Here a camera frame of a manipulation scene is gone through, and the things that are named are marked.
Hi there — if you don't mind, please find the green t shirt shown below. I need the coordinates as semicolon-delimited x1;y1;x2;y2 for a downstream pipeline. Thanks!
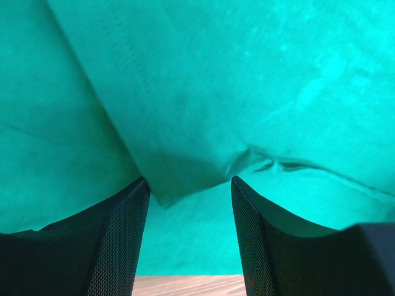
1;1;394;275

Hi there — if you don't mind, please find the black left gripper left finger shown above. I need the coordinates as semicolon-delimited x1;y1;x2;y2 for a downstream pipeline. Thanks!
1;178;150;295

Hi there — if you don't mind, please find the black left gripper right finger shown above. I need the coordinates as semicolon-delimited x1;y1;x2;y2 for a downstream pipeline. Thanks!
231;176;394;296

